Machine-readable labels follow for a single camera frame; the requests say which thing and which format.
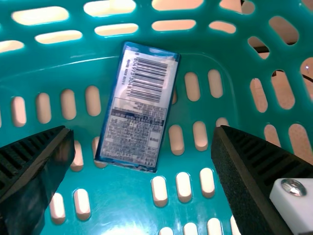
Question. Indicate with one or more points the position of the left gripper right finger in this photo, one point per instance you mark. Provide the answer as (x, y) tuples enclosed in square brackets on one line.
[(247, 176)]

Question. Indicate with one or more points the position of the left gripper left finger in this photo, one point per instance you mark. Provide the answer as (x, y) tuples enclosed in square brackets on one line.
[(27, 176)]

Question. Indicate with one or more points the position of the blue box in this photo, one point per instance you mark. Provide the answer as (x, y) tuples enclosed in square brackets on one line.
[(137, 110)]

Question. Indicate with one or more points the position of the teal shopping basket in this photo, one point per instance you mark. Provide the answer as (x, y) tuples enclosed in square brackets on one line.
[(122, 195)]

